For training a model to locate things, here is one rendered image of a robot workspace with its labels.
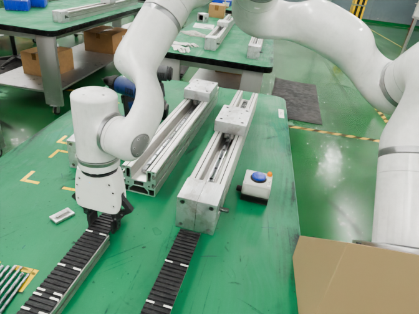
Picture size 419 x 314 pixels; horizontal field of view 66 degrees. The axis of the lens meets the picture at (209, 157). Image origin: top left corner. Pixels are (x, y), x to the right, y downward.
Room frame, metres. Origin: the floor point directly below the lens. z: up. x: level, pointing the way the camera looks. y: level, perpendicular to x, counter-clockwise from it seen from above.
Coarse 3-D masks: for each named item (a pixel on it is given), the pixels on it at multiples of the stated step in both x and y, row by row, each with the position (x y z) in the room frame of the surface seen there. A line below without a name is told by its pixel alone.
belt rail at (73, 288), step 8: (104, 240) 0.51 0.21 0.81; (104, 248) 0.51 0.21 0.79; (96, 256) 0.47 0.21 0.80; (88, 264) 0.44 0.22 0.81; (80, 272) 0.42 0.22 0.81; (88, 272) 0.44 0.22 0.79; (80, 280) 0.42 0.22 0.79; (72, 288) 0.39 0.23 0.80; (64, 296) 0.37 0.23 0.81; (72, 296) 0.39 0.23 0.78; (64, 304) 0.36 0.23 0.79; (56, 312) 0.35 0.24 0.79
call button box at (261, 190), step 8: (248, 176) 0.80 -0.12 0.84; (248, 184) 0.76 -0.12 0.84; (256, 184) 0.76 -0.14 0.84; (264, 184) 0.76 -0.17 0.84; (248, 192) 0.76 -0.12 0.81; (256, 192) 0.75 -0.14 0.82; (264, 192) 0.75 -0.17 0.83; (248, 200) 0.75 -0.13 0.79; (256, 200) 0.75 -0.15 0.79; (264, 200) 0.75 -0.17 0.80
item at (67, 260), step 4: (64, 256) 0.45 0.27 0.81; (68, 256) 0.45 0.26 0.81; (60, 260) 0.44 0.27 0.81; (64, 260) 0.44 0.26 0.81; (68, 260) 0.44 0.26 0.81; (72, 260) 0.45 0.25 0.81; (76, 260) 0.44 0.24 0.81; (80, 260) 0.45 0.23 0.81; (84, 260) 0.45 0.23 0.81; (68, 264) 0.44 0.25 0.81; (72, 264) 0.43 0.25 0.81; (76, 264) 0.44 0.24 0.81; (80, 264) 0.44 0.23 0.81; (84, 264) 0.44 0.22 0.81; (80, 268) 0.43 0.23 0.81
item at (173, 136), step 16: (176, 112) 1.14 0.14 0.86; (192, 112) 1.22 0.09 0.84; (208, 112) 1.33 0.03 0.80; (160, 128) 0.99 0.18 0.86; (176, 128) 1.06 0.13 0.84; (192, 128) 1.07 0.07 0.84; (160, 144) 0.95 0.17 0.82; (176, 144) 0.89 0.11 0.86; (144, 160) 0.82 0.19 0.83; (160, 160) 0.78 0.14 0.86; (176, 160) 0.90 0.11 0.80; (128, 176) 0.74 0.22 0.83; (144, 176) 0.75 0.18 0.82; (160, 176) 0.76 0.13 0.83; (144, 192) 0.73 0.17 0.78
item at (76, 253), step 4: (68, 252) 0.46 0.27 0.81; (72, 252) 0.47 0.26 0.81; (76, 252) 0.47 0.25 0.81; (80, 252) 0.47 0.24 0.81; (84, 252) 0.47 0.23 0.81; (72, 256) 0.46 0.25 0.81; (76, 256) 0.46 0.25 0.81; (80, 256) 0.46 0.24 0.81; (84, 256) 0.46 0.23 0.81; (88, 256) 0.46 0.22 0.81; (88, 260) 0.45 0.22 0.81
